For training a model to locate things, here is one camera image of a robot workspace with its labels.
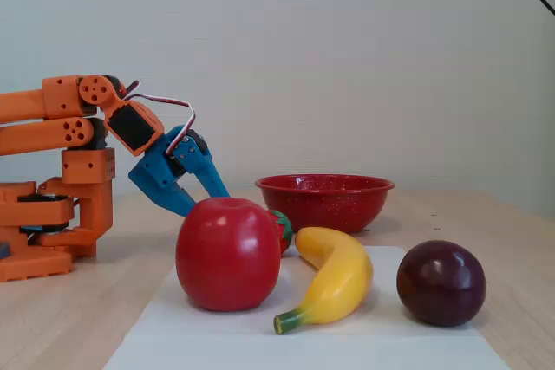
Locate red toy apple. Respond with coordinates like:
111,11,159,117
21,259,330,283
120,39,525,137
174,197,282,313

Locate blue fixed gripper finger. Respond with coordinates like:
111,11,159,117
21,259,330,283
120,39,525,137
153,185,198,219

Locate white red black servo wire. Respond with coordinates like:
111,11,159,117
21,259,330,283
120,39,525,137
122,80,198,155

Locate dark purple toy plum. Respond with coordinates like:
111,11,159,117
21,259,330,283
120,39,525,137
395,239,487,328

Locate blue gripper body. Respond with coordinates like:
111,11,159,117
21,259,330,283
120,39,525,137
128,125,187,205

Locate red toy strawberry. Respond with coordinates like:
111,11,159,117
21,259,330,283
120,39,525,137
267,209,294,256

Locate orange robot base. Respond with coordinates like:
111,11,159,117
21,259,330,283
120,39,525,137
0,181,75,283

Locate yellow toy banana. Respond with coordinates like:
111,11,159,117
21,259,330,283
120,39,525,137
272,226,375,336

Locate blue hinged gripper finger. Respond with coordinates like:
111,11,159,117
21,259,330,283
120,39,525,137
170,131,232,199

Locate red speckled enamel bowl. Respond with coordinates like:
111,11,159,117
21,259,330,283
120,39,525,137
254,173,396,235

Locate white paper sheet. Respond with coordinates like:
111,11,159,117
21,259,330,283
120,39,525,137
102,244,513,370

